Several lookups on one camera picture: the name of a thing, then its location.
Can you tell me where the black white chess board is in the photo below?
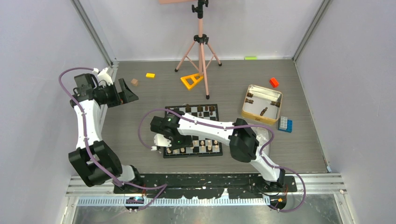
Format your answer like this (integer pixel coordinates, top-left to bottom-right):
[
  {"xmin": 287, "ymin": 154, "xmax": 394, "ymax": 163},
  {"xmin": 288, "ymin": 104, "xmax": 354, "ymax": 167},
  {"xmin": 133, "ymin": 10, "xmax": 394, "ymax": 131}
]
[{"xmin": 163, "ymin": 104, "xmax": 223, "ymax": 159}]

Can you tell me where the silver metal tray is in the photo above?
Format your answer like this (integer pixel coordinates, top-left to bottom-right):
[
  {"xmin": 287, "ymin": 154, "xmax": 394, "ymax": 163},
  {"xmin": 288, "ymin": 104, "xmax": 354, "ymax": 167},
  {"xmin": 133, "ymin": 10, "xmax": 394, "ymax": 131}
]
[{"xmin": 252, "ymin": 127, "xmax": 271, "ymax": 156}]

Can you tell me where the yellow tin box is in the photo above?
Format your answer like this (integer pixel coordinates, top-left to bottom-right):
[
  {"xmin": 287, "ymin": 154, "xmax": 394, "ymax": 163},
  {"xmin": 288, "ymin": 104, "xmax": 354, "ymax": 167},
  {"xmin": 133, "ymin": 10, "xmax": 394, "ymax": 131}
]
[{"xmin": 241, "ymin": 84, "xmax": 283, "ymax": 125}]

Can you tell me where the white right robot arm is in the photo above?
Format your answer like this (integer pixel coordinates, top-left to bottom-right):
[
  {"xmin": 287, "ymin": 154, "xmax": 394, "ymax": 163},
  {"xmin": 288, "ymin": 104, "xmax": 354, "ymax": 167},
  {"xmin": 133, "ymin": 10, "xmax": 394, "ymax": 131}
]
[{"xmin": 150, "ymin": 112, "xmax": 285, "ymax": 192}]

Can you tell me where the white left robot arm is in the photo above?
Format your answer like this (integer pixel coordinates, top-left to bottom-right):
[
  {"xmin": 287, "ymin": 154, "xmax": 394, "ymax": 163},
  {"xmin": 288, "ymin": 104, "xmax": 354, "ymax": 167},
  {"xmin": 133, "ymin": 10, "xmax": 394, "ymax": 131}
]
[{"xmin": 68, "ymin": 73, "xmax": 143, "ymax": 193}]

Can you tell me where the small brown wooden cube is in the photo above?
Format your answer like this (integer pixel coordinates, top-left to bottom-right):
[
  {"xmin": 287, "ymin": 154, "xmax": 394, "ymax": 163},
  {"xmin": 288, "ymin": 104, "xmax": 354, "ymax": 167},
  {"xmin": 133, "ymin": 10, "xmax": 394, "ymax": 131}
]
[{"xmin": 130, "ymin": 78, "xmax": 139, "ymax": 86}]

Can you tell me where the small yellow block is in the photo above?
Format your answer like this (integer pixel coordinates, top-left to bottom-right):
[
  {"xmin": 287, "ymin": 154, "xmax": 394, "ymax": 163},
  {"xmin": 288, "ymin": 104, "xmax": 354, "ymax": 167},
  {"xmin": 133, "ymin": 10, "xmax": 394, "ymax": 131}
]
[{"xmin": 146, "ymin": 73, "xmax": 156, "ymax": 79}]

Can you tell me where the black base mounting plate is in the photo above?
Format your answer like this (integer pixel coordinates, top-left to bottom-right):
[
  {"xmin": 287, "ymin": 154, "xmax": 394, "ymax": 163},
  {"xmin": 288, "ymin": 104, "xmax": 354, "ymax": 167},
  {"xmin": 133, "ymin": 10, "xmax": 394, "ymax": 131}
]
[{"xmin": 114, "ymin": 173, "xmax": 297, "ymax": 199}]

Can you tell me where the dark piece in tin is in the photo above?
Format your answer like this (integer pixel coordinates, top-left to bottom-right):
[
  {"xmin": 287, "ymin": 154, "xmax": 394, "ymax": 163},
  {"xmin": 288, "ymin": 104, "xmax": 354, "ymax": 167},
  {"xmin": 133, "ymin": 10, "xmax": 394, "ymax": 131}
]
[{"xmin": 260, "ymin": 107, "xmax": 268, "ymax": 116}]

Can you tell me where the red block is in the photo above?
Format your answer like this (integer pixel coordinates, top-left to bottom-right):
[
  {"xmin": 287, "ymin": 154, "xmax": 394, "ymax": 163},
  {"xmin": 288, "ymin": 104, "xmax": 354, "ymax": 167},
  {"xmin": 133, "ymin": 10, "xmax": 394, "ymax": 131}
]
[{"xmin": 269, "ymin": 77, "xmax": 279, "ymax": 88}]

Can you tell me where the blue lego brick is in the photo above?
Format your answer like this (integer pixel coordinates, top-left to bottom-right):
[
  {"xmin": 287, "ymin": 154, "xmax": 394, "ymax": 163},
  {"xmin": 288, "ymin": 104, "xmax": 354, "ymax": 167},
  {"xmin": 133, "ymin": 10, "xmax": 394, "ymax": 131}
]
[{"xmin": 278, "ymin": 116, "xmax": 293, "ymax": 133}]

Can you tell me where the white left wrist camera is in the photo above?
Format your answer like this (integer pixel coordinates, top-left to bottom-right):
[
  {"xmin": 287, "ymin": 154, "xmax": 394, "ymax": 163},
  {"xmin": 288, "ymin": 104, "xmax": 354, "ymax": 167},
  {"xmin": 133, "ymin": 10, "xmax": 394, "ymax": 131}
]
[{"xmin": 92, "ymin": 68, "xmax": 113, "ymax": 87}]

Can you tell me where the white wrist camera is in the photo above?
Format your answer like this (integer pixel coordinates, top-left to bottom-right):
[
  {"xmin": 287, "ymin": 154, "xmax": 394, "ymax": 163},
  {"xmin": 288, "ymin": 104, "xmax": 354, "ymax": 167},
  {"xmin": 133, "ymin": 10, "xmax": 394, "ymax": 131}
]
[
  {"xmin": 151, "ymin": 133, "xmax": 171, "ymax": 151},
  {"xmin": 92, "ymin": 68, "xmax": 113, "ymax": 87}
]

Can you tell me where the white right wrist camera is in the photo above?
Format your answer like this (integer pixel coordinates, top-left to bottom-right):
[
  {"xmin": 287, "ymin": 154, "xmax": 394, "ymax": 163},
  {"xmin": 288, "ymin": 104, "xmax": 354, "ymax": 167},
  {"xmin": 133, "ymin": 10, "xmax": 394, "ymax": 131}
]
[{"xmin": 151, "ymin": 133, "xmax": 171, "ymax": 151}]

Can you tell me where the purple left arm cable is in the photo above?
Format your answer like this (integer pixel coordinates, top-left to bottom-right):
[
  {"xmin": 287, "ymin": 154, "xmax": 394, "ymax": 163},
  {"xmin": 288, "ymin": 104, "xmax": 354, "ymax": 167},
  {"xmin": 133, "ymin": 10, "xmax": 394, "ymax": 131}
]
[{"xmin": 58, "ymin": 67, "xmax": 169, "ymax": 211}]

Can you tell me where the yellow triangular frame block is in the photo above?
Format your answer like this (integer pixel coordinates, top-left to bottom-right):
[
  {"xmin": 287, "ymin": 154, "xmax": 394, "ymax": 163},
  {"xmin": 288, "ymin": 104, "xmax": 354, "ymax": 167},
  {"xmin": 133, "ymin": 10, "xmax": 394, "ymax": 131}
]
[{"xmin": 180, "ymin": 73, "xmax": 204, "ymax": 91}]

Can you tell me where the pink camera tripod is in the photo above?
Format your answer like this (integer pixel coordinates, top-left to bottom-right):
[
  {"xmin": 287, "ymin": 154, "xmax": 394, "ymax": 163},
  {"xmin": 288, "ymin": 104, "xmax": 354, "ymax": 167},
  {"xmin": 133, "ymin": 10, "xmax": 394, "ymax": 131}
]
[{"xmin": 175, "ymin": 0, "xmax": 222, "ymax": 99}]

